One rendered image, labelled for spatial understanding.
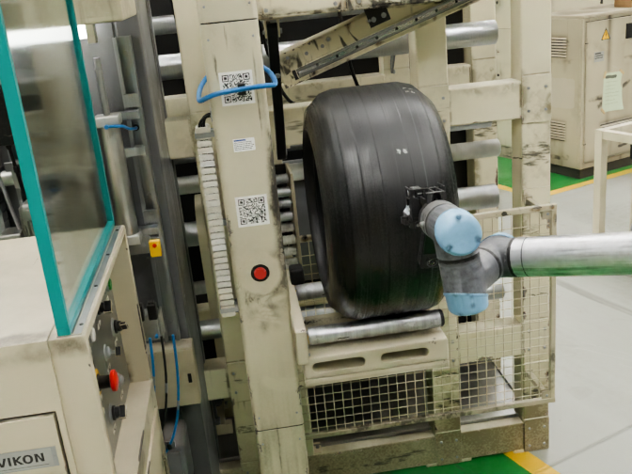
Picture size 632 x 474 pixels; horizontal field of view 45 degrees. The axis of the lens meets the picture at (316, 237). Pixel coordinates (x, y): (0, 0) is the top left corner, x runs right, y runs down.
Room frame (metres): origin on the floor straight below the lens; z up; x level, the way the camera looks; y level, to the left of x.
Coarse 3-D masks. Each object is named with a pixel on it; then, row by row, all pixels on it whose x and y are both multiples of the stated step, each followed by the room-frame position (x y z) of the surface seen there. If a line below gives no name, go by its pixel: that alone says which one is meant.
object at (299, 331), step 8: (288, 272) 2.03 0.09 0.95; (288, 280) 1.96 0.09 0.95; (296, 296) 1.85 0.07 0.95; (296, 304) 1.80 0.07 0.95; (296, 312) 1.75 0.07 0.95; (296, 320) 1.70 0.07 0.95; (304, 320) 1.74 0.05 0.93; (296, 328) 1.66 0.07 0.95; (304, 328) 1.66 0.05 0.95; (296, 336) 1.65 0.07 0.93; (304, 336) 1.65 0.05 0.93; (296, 344) 1.65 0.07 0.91; (304, 344) 1.65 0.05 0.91; (296, 352) 1.65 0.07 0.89; (304, 352) 1.65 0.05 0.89; (304, 360) 1.65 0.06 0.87
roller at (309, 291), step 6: (318, 282) 1.99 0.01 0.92; (300, 288) 1.98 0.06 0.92; (306, 288) 1.97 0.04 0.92; (312, 288) 1.97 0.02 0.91; (318, 288) 1.97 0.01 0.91; (300, 294) 1.97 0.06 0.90; (306, 294) 1.97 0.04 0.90; (312, 294) 1.97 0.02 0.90; (318, 294) 1.97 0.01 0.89; (324, 294) 1.97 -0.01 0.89; (300, 300) 1.98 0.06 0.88
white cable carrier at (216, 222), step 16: (208, 128) 1.76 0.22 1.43; (208, 144) 1.76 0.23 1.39; (208, 160) 1.80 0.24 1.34; (208, 176) 1.76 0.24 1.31; (208, 192) 1.76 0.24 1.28; (208, 208) 1.76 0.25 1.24; (224, 224) 1.77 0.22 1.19; (224, 240) 1.76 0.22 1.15; (224, 256) 1.76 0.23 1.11; (224, 272) 1.76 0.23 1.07; (224, 288) 1.76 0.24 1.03; (224, 304) 1.76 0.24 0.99
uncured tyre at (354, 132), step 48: (336, 96) 1.80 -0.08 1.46; (384, 96) 1.78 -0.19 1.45; (336, 144) 1.66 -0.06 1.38; (384, 144) 1.65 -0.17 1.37; (432, 144) 1.66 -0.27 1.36; (336, 192) 1.61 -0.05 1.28; (384, 192) 1.60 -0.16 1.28; (336, 240) 1.60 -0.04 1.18; (384, 240) 1.58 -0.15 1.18; (336, 288) 1.64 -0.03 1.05; (384, 288) 1.61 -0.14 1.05; (432, 288) 1.63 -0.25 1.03
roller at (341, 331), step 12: (420, 312) 1.73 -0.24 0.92; (432, 312) 1.73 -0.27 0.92; (324, 324) 1.72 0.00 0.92; (336, 324) 1.71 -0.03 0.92; (348, 324) 1.71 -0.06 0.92; (360, 324) 1.71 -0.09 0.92; (372, 324) 1.71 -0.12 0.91; (384, 324) 1.71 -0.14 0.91; (396, 324) 1.71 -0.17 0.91; (408, 324) 1.71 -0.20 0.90; (420, 324) 1.71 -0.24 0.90; (432, 324) 1.72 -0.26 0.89; (312, 336) 1.69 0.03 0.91; (324, 336) 1.69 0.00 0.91; (336, 336) 1.69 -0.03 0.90; (348, 336) 1.70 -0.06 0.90; (360, 336) 1.70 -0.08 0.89; (372, 336) 1.71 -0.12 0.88
